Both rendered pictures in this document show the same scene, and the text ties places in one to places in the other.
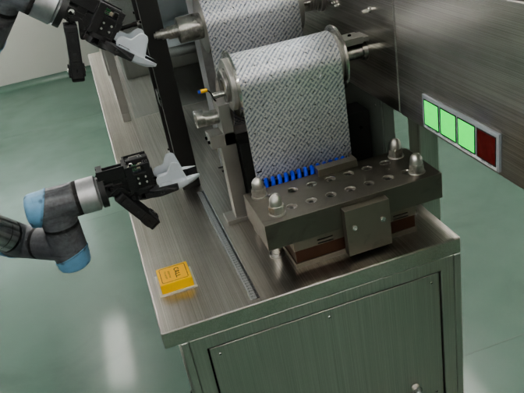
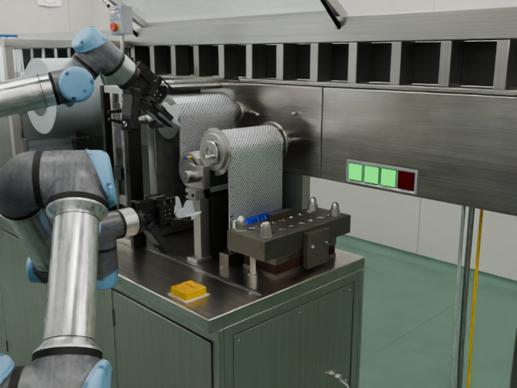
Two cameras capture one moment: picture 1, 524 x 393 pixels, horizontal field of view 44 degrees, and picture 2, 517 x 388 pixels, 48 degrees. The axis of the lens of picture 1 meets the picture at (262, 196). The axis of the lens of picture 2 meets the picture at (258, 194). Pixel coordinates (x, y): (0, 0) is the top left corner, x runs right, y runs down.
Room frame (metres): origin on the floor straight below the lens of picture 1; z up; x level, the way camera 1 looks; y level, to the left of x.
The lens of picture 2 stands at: (-0.17, 0.84, 1.54)
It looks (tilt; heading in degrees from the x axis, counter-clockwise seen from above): 14 degrees down; 328
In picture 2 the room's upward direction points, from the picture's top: straight up
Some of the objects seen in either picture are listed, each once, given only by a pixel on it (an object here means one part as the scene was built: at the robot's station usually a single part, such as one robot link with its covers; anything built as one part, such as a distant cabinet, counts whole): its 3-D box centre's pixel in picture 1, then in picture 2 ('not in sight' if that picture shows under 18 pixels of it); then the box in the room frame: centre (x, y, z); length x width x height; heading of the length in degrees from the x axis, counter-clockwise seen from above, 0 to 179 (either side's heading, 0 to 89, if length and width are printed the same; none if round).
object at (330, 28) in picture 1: (335, 57); (271, 143); (1.43, -0.22, 1.25); 0.15 x 0.01 x 0.15; 12
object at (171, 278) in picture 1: (175, 277); (188, 290); (1.17, 0.22, 0.91); 0.07 x 0.07 x 0.02; 12
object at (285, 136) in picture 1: (299, 136); (256, 192); (1.34, -0.11, 1.11); 0.23 x 0.01 x 0.18; 102
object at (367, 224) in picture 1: (367, 226); (317, 247); (1.15, -0.21, 0.96); 0.10 x 0.03 x 0.11; 102
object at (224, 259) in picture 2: not in sight; (256, 249); (1.34, -0.11, 0.92); 0.28 x 0.04 x 0.04; 102
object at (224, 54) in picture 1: (231, 83); (215, 152); (1.38, 0.02, 1.25); 0.15 x 0.01 x 0.15; 12
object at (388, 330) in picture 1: (221, 213); (93, 302); (2.31, 0.17, 0.43); 2.52 x 0.64 x 0.86; 12
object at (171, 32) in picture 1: (165, 33); (143, 119); (1.60, 0.16, 1.33); 0.06 x 0.03 x 0.03; 102
